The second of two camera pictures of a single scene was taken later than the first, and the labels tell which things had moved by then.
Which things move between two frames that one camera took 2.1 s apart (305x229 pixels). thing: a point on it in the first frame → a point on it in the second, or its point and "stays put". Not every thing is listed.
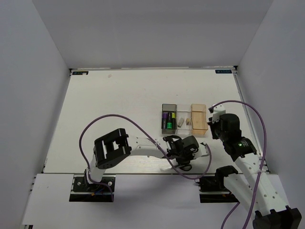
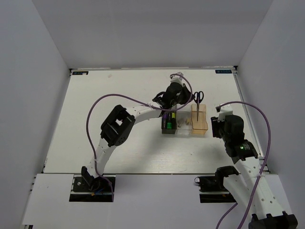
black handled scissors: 185,167 → 198,97
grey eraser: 180,122 stays put
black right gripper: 212,125 stays put
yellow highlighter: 174,120 stays put
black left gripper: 190,157 → 187,93
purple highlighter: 165,118 stays put
